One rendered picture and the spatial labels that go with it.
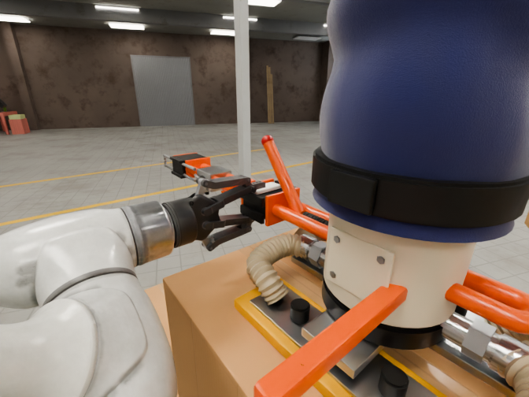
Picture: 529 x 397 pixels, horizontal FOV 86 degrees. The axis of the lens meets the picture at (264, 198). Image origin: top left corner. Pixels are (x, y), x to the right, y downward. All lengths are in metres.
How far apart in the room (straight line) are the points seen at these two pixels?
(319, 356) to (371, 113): 0.21
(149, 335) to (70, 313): 0.08
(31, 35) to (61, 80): 1.79
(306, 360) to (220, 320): 0.25
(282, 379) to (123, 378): 0.15
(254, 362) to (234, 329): 0.06
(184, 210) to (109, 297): 0.17
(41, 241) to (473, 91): 0.44
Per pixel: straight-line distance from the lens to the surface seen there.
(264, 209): 0.52
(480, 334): 0.42
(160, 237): 0.43
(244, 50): 3.73
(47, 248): 0.41
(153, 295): 1.45
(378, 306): 0.31
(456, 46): 0.28
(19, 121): 14.35
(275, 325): 0.45
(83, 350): 0.30
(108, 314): 0.32
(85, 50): 15.34
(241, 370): 0.42
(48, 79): 15.63
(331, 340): 0.27
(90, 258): 0.39
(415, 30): 0.28
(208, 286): 0.55
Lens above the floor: 1.40
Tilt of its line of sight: 20 degrees down
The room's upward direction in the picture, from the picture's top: straight up
